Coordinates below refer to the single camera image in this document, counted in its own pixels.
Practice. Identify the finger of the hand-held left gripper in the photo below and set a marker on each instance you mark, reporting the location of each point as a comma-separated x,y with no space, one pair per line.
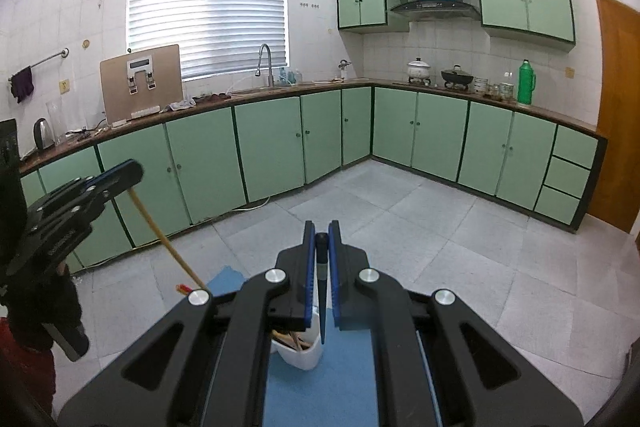
95,204
115,172

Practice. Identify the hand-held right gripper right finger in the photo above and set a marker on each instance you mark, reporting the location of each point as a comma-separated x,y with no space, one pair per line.
334,297

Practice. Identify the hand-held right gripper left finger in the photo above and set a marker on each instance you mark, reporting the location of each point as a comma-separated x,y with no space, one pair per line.
310,297

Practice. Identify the wooden chopstick red end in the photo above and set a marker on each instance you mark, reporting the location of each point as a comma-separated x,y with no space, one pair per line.
301,341
285,339
165,244

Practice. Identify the white two-compartment utensil holder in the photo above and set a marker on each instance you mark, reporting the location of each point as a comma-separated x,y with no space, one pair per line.
305,357

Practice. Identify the person's left hand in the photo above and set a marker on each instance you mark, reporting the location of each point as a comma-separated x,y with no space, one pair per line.
35,307

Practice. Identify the clear glass pitcher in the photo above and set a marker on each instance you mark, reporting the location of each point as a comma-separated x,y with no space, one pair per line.
62,119

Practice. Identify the steel electric kettle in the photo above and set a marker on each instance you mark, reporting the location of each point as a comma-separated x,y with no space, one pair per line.
43,134

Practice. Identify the wooden board stand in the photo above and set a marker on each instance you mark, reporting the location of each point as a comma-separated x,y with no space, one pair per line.
140,82

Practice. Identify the grey rag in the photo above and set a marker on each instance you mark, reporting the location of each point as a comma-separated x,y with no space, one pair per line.
181,104

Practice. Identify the blue mat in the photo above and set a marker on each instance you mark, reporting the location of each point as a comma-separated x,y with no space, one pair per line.
320,392

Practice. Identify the dark cloth on counter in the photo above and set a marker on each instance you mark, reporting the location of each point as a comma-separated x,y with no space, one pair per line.
212,96

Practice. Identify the dark purple towel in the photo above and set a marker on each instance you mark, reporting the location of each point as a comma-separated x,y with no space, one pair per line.
22,85

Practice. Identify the metal towel bar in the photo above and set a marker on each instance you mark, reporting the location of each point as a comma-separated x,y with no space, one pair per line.
45,59

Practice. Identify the person's dark red clothing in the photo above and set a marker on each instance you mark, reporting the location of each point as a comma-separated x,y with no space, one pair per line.
25,377

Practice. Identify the metal kitchen faucet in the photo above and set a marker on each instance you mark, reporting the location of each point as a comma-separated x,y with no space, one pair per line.
267,62

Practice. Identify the white window blind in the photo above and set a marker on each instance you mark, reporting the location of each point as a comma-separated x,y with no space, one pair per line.
207,2

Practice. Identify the green lower cabinets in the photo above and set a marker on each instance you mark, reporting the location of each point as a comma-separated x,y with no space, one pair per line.
450,142

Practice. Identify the bottles beside sink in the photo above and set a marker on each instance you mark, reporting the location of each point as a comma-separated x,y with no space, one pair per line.
291,77

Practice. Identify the white countertop appliance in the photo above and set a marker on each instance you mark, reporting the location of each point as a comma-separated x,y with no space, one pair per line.
344,69

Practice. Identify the white cooking pot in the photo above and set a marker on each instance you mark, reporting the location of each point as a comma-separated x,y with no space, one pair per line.
419,71

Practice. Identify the black wok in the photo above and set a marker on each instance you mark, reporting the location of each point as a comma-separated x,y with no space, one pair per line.
456,78

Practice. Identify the group of glass jars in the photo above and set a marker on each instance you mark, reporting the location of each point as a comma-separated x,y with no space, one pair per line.
495,89

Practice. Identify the green thermos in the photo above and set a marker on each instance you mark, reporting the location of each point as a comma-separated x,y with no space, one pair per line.
526,84

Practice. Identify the range hood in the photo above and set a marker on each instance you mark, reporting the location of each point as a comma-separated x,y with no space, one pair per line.
434,9

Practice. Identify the wooden door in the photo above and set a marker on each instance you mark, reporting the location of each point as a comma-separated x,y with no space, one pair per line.
617,117

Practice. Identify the yellowed wall socket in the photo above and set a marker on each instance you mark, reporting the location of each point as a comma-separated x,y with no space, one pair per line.
63,86

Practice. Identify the wall hooks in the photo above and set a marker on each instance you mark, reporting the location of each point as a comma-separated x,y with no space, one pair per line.
309,5

